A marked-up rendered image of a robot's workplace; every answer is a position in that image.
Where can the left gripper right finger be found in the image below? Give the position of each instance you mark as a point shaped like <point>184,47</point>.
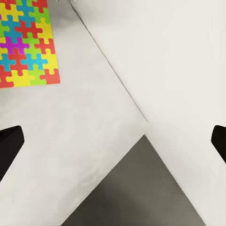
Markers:
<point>218,139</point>

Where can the desk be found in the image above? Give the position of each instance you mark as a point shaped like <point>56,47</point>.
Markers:
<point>85,160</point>

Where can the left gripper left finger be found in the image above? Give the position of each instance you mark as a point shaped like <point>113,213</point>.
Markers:
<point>11,141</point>

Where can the jigsaw puzzle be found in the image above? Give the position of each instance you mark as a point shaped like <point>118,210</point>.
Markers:
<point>27,51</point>

